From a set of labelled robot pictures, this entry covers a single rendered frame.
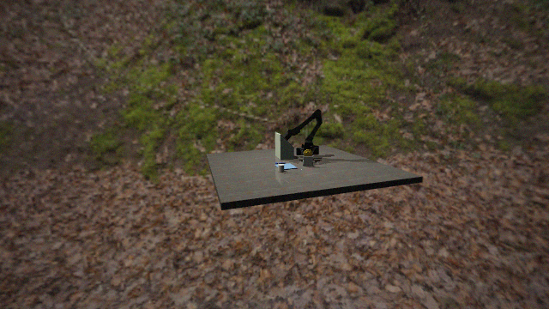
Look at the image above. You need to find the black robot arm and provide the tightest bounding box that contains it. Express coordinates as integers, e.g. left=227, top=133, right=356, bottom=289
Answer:
left=283, top=109, right=323, bottom=150

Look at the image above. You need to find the light blue square mat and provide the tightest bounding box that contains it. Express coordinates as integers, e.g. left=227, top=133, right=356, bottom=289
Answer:
left=284, top=163, right=297, bottom=170

